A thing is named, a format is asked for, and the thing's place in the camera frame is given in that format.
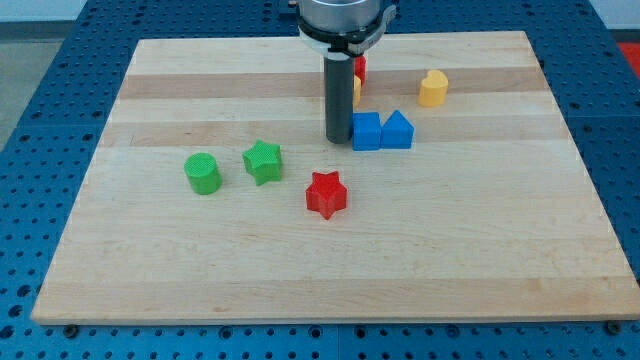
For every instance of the wooden board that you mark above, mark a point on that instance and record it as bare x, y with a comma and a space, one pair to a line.
490, 216

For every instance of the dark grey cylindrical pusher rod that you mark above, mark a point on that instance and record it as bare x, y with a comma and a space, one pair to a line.
339, 88

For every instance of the red star block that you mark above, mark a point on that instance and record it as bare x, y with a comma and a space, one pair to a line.
326, 194

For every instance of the yellow heart block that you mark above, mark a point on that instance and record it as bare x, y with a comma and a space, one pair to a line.
433, 89

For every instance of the blue triangle block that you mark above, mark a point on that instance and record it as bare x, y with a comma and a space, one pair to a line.
397, 132

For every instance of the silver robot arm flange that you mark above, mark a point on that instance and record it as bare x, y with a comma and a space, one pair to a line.
341, 29

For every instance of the blue cube block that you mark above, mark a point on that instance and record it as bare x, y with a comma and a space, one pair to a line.
366, 131

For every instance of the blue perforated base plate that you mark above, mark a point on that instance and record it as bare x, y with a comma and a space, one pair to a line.
45, 159

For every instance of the green cylinder block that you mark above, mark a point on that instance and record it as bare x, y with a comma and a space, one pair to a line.
202, 172

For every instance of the red block behind rod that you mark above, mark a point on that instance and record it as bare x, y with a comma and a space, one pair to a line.
360, 68

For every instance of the yellow block behind rod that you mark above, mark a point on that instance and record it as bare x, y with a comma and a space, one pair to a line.
357, 87

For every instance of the green star block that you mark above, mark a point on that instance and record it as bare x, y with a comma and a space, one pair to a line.
263, 162

